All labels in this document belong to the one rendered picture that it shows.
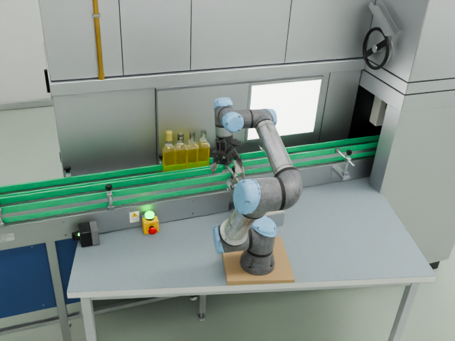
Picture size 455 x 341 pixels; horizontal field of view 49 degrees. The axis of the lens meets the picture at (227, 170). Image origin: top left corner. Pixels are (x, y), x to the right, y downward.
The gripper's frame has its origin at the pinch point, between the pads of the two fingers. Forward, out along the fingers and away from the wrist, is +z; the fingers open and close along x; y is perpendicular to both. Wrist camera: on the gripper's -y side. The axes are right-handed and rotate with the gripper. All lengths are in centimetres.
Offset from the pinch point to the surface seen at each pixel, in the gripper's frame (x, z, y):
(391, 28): 51, -50, -86
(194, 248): -13.4, 33.7, 11.4
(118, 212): -49, 18, 18
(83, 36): -64, -59, 5
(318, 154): 22, 13, -67
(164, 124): -43.6, -12.4, -20.0
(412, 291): 79, 57, -25
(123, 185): -51, 9, 9
